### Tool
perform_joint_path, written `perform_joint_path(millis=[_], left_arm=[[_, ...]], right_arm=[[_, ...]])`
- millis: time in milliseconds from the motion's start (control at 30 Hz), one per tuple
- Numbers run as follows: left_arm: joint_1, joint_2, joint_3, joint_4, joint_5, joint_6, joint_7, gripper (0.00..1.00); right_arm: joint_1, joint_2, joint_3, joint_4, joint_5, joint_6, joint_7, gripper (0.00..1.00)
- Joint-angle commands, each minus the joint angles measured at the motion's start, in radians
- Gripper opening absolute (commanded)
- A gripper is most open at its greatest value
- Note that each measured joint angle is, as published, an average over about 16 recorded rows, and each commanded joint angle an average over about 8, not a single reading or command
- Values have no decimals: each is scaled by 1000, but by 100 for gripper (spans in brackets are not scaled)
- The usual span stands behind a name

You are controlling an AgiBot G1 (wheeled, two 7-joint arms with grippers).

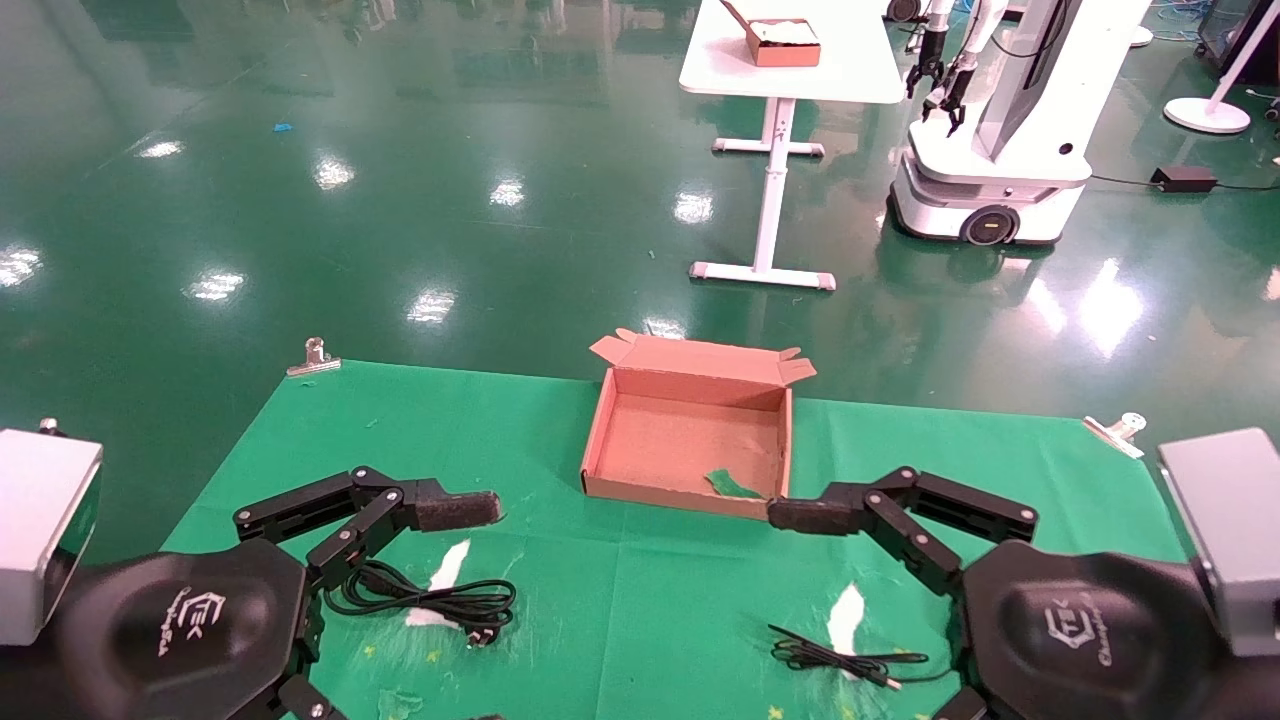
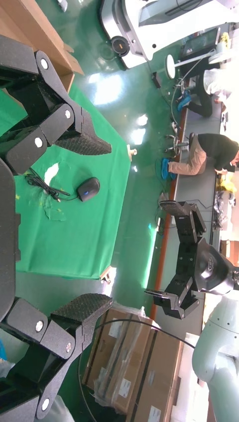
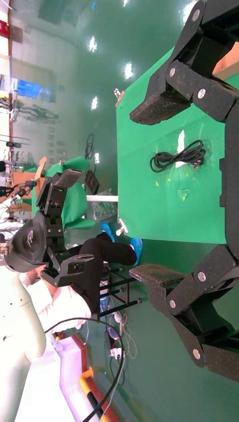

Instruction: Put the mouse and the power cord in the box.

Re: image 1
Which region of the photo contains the thick black power cable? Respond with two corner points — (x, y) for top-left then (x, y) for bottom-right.
(325, 560), (518, 648)

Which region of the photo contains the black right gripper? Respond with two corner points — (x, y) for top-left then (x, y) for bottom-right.
(932, 540), (1241, 720)

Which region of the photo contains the dark cabinet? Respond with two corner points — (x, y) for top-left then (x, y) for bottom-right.
(1197, 0), (1280, 83)

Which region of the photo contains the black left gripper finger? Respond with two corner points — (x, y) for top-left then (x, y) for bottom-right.
(233, 465), (503, 593)

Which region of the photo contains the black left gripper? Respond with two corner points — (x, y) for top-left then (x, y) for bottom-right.
(55, 538), (346, 720)

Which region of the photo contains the blue cable bundle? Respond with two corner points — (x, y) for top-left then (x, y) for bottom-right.
(1150, 0), (1211, 41)

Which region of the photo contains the green table cloth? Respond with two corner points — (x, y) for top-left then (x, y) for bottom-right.
(160, 360), (1191, 720)

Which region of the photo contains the open brown cardboard box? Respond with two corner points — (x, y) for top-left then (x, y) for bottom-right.
(582, 328), (818, 521)

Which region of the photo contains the white pedestal table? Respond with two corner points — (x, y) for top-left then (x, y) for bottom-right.
(679, 0), (907, 292)

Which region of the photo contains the white wheeled robot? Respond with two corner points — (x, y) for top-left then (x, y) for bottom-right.
(888, 0), (1151, 247)

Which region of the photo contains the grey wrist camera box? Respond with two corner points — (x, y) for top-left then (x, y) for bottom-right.
(0, 418), (104, 647)
(1158, 428), (1280, 658)

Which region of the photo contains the silver metal clamp clip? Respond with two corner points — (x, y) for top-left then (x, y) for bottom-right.
(1082, 412), (1148, 460)
(287, 337), (342, 378)

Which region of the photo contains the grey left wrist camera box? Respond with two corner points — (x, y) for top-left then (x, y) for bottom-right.
(0, 418), (104, 647)

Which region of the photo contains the small brown cardboard box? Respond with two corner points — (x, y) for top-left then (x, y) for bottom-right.
(720, 0), (822, 68)

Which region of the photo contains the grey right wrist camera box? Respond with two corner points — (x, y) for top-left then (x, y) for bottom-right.
(1158, 428), (1280, 658)

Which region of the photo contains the black floor cable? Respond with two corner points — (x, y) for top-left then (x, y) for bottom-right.
(1088, 175), (1280, 193)

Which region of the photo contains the thin black USB cable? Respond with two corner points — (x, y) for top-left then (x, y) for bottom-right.
(768, 624), (956, 691)

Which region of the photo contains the black power adapter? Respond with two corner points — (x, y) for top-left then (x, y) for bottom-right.
(1150, 165), (1218, 195)

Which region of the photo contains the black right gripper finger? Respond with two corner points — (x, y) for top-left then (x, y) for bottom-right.
(768, 465), (1039, 598)

